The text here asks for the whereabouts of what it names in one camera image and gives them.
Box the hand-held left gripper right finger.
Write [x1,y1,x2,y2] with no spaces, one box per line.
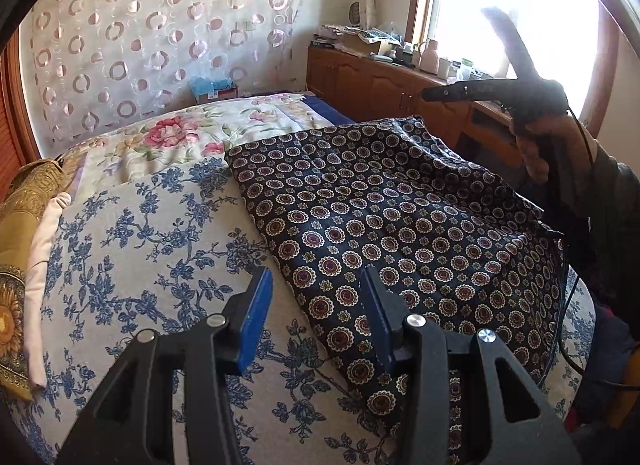
[361,266,583,465]

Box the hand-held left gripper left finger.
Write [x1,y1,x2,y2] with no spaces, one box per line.
[55,266,275,465]

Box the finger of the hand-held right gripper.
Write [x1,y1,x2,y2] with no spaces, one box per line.
[481,6,544,84]
[421,82,506,104]

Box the navy medallion-patterned garment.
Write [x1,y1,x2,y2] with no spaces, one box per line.
[224,116,567,465]

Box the person's right hand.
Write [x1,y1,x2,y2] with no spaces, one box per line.
[515,114,601,186]

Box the pink thermos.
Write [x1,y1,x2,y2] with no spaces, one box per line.
[419,38,442,74]

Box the wooden cabinet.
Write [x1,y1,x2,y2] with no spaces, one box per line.
[306,45,527,166]

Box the blue floral bedsheet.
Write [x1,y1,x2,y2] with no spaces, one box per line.
[12,155,597,465]

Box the navy blue bed cover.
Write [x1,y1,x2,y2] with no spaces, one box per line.
[302,93,359,126]

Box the pink floral quilt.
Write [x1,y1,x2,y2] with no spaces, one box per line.
[60,92,347,196]

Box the pale pink cloth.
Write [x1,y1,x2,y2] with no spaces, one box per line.
[24,192,74,390]

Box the person's dark clothing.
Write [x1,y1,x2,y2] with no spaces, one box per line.
[565,305,640,441]

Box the blue tissue box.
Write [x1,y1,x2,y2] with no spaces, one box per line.
[189,77,240,106]

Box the yellow patterned cloth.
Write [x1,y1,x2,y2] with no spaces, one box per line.
[0,159,67,402]

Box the wooden wardrobe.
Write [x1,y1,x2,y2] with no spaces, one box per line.
[0,30,42,202]

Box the white circle-patterned curtain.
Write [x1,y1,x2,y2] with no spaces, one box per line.
[27,0,309,146]

